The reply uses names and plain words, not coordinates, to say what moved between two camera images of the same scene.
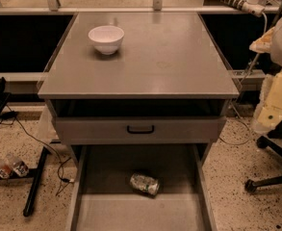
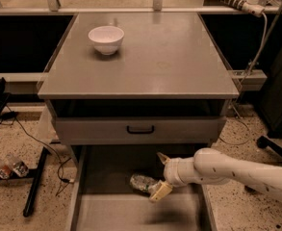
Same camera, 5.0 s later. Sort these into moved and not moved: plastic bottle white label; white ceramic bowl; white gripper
Moved: white gripper
Not moved: plastic bottle white label; white ceramic bowl
